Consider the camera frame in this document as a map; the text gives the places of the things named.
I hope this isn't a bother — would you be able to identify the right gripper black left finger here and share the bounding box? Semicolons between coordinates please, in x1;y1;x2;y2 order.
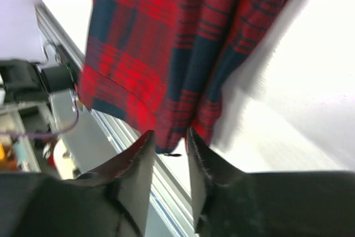
1;130;155;236

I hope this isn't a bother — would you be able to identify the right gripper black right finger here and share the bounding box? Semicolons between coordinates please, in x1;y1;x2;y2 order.
186;129;354;237

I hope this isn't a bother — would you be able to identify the red black plaid skirt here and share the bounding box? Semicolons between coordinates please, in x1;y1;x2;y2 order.
78;0;288;154

